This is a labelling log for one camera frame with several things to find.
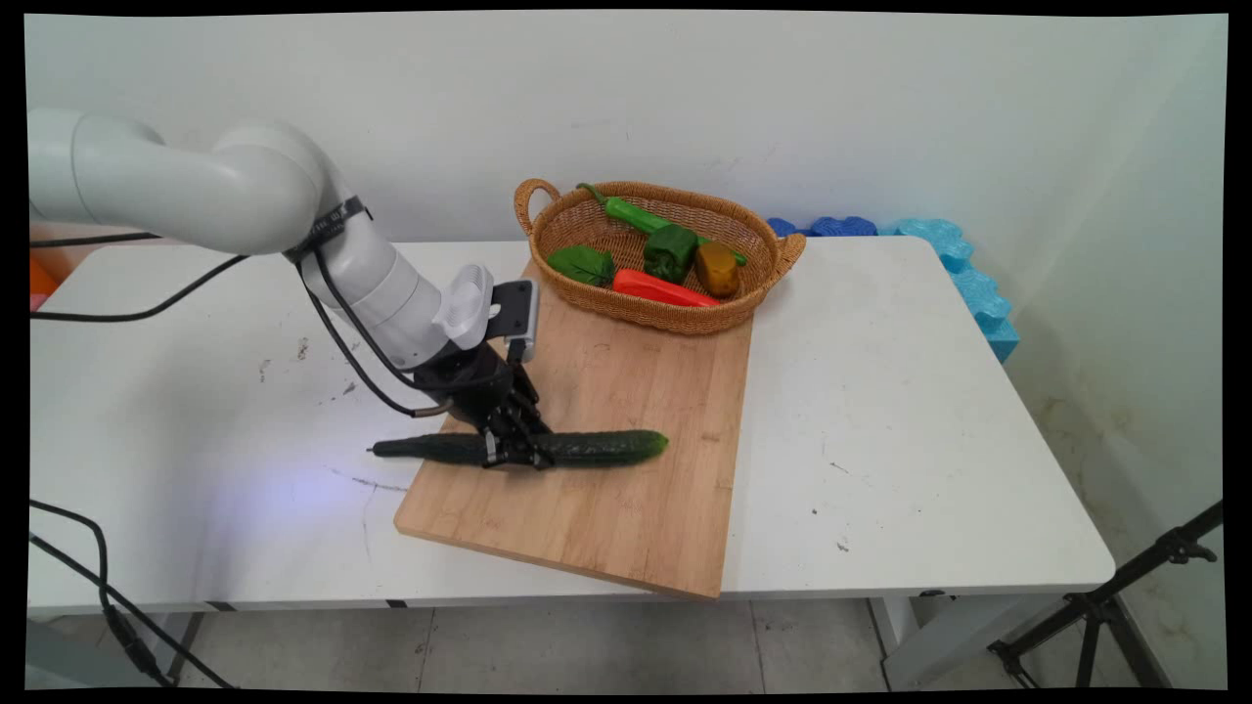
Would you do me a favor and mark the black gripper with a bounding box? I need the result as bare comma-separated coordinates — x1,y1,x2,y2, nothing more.
412,340,555,470

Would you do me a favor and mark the dark green cucumber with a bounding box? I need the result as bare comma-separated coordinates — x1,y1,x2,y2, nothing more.
368,429,670,470

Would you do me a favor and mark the wooden cutting board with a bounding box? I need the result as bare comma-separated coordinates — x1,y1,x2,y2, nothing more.
393,256,755,600

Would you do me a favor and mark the green leafy vegetable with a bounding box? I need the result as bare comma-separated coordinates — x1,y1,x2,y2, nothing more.
546,244,617,289

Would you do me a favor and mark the woven wicker basket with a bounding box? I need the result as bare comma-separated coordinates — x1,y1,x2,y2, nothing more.
514,178,808,337

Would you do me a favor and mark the orange-red pepper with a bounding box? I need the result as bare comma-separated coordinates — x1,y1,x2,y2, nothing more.
612,269,723,310

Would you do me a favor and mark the green bell pepper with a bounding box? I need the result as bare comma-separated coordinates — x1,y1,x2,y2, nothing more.
643,224,700,286

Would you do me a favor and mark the long green chili pepper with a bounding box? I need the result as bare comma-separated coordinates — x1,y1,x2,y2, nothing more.
576,183,748,267

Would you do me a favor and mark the brown potato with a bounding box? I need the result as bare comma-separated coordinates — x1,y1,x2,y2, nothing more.
695,242,741,299

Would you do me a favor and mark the white table leg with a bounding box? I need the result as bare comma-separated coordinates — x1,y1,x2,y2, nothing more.
869,594,1069,691

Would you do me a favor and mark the light blue foam block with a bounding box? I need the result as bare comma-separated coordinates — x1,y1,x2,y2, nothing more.
877,218,1022,365

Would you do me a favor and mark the orange object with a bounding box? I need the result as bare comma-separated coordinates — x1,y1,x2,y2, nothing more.
29,256,61,313

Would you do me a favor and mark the black tripod stand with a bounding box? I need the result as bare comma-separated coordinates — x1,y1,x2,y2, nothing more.
987,501,1226,689

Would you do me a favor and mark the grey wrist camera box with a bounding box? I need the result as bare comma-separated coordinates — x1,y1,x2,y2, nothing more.
485,279,541,364

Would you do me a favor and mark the black cable strap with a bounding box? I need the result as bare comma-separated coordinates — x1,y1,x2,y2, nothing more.
283,196,374,266

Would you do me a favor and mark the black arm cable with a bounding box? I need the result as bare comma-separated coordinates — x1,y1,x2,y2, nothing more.
29,232,457,419

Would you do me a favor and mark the black floor cable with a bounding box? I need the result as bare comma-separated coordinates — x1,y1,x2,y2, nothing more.
29,499,238,690

